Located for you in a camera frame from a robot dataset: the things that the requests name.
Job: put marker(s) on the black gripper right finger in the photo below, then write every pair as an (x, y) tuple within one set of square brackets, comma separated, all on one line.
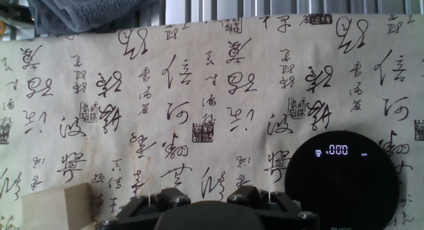
[(246, 195)]

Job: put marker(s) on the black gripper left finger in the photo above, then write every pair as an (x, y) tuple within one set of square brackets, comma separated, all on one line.
[(172, 197)]

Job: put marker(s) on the pale wooden block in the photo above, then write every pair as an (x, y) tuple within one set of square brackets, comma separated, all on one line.
[(56, 210)]

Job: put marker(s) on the black round digital scale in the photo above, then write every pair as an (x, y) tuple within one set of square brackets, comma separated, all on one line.
[(341, 190)]

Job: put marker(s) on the beige calligraphy print cloth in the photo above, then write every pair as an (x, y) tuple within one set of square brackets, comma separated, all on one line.
[(198, 91)]

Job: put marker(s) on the grey towel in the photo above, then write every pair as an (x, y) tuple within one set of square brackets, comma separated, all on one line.
[(83, 8)]

